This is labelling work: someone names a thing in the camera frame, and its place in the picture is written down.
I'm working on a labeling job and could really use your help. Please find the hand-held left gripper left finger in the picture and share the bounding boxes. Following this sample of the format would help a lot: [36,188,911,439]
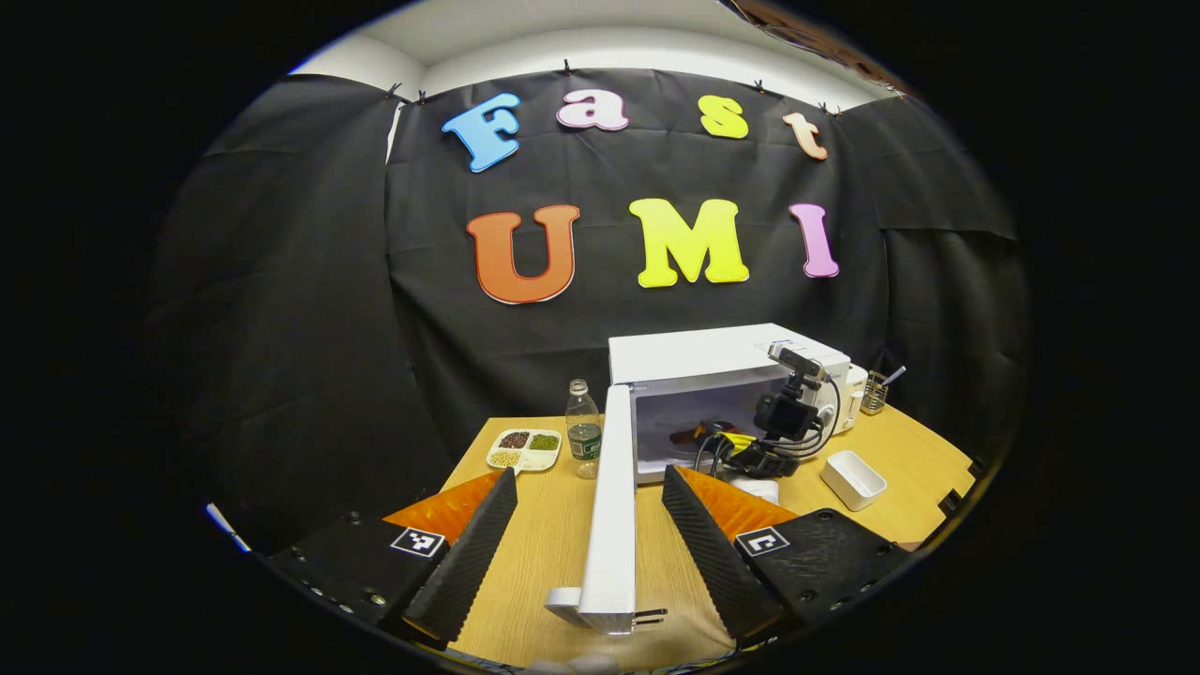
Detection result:
[267,467,518,650]

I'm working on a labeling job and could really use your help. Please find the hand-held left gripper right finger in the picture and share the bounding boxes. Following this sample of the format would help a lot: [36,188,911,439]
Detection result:
[661,463,915,648]

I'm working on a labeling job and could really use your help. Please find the white microwave oven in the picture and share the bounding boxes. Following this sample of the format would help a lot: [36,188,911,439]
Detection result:
[547,323,854,638]

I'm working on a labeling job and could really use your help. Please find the white toaster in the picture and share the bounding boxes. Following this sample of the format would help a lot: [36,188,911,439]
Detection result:
[837,364,869,434]

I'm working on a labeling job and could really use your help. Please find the white rectangular dish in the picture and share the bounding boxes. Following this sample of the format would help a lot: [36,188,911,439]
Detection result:
[820,450,889,513]

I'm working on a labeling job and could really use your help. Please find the white divided bean tray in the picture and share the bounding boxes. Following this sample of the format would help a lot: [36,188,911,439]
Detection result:
[486,428,563,473]

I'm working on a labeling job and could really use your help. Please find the clear plastic water bottle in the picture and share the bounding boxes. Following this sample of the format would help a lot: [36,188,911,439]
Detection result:
[565,379,603,480]

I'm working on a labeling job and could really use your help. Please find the black backdrop cloth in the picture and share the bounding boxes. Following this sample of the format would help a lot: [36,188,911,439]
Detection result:
[141,67,1023,554]

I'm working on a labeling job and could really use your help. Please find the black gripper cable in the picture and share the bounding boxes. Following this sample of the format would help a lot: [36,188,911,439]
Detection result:
[692,375,842,475]

